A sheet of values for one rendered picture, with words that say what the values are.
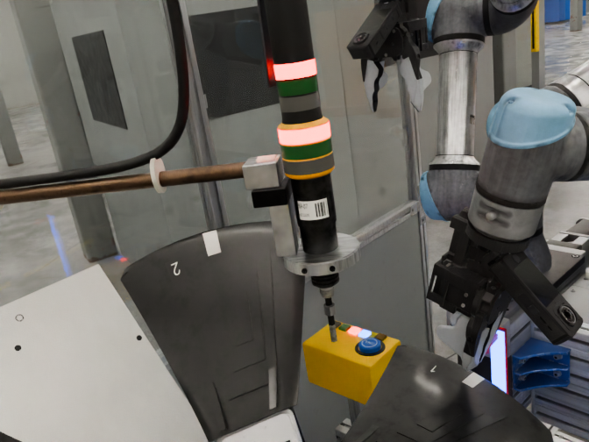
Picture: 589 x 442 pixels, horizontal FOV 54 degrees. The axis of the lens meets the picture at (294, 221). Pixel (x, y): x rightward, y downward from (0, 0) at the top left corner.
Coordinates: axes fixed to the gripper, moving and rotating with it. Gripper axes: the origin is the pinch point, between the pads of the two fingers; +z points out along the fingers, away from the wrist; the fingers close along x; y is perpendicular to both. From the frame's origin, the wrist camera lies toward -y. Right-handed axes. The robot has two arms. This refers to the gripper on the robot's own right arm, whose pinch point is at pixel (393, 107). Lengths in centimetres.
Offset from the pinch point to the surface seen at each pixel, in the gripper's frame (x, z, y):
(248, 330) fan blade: -14, 13, -52
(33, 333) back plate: 15, 16, -64
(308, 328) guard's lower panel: 45, 66, 15
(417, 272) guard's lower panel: 45, 74, 73
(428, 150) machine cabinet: 192, 105, 329
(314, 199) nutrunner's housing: -26, -3, -52
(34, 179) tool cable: -5, -7, -65
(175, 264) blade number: -3, 7, -52
